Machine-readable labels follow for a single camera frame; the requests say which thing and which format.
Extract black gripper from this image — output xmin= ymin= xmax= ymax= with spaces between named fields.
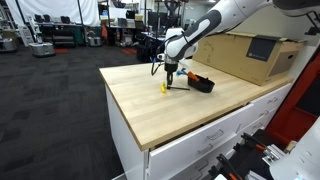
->
xmin=164 ymin=57 xmax=178 ymax=87

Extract black tool with yellow handle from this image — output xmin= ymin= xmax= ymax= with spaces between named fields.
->
xmin=160 ymin=82 xmax=190 ymax=94

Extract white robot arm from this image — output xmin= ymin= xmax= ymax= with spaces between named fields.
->
xmin=164 ymin=0 xmax=320 ymax=87

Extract black plastic tray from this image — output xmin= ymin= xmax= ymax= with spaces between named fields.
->
xmin=188 ymin=75 xmax=215 ymax=93

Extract background desks with equipment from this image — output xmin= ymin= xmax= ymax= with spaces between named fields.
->
xmin=103 ymin=0 xmax=181 ymax=56

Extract white drawer cabinet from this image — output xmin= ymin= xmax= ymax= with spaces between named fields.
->
xmin=106 ymin=84 xmax=291 ymax=180

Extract large cardboard box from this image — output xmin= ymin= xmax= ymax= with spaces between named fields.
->
xmin=193 ymin=32 xmax=304 ymax=86

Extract white curtain backdrop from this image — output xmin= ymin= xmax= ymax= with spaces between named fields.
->
xmin=5 ymin=0 xmax=100 ymax=26

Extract silver bin on floor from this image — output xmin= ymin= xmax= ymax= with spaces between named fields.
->
xmin=29 ymin=42 xmax=55 ymax=57

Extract blue handled tool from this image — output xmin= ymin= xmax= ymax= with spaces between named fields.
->
xmin=176 ymin=70 xmax=187 ymax=76

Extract orange handled tool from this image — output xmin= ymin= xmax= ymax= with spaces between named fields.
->
xmin=187 ymin=71 xmax=200 ymax=82

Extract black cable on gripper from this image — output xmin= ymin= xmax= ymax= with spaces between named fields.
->
xmin=150 ymin=33 xmax=188 ymax=77

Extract silver drawer handle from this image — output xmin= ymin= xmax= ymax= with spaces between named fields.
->
xmin=206 ymin=129 xmax=224 ymax=140

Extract red metal frame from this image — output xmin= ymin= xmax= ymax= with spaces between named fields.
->
xmin=267 ymin=49 xmax=320 ymax=144

